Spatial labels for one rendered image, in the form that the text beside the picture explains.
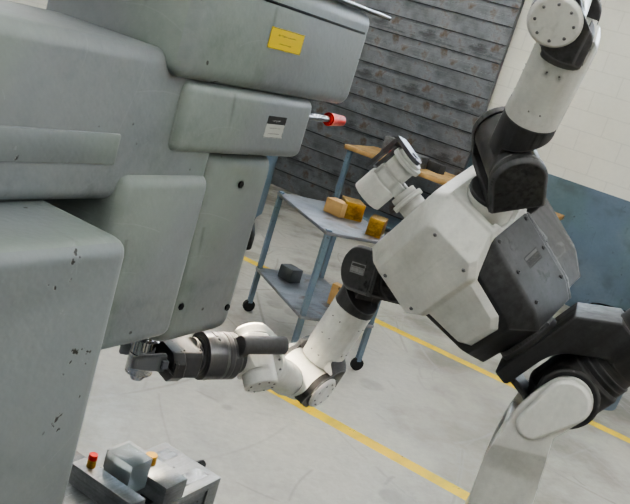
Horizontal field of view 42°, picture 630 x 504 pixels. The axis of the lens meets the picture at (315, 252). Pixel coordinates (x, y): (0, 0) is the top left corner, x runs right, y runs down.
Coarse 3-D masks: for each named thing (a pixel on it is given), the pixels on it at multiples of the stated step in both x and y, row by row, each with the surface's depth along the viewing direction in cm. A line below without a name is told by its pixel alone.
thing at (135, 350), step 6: (132, 342) 140; (132, 348) 140; (138, 348) 139; (144, 348) 139; (150, 348) 140; (156, 348) 141; (132, 354) 140; (138, 354) 140; (144, 354) 140; (126, 366) 141; (126, 372) 141; (132, 372) 140; (138, 372) 140; (144, 372) 141; (150, 372) 142
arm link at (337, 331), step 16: (336, 304) 173; (320, 320) 177; (336, 320) 173; (352, 320) 171; (368, 320) 173; (320, 336) 175; (336, 336) 173; (352, 336) 173; (288, 352) 178; (304, 352) 178; (320, 352) 175; (336, 352) 175; (336, 368) 176; (320, 384) 173; (336, 384) 180; (320, 400) 177
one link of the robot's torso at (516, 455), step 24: (552, 384) 144; (576, 384) 142; (528, 408) 146; (552, 408) 144; (576, 408) 142; (504, 432) 148; (528, 432) 146; (552, 432) 145; (504, 456) 150; (528, 456) 148; (480, 480) 154; (504, 480) 153; (528, 480) 151
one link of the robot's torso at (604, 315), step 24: (576, 312) 146; (600, 312) 147; (624, 312) 146; (552, 336) 145; (576, 336) 143; (600, 336) 142; (624, 336) 141; (504, 360) 153; (528, 360) 147; (600, 360) 144; (624, 360) 141; (528, 384) 155; (624, 384) 144
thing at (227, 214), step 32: (224, 160) 124; (256, 160) 131; (224, 192) 126; (256, 192) 134; (224, 224) 130; (192, 256) 126; (224, 256) 133; (192, 288) 129; (224, 288) 137; (192, 320) 132; (224, 320) 141
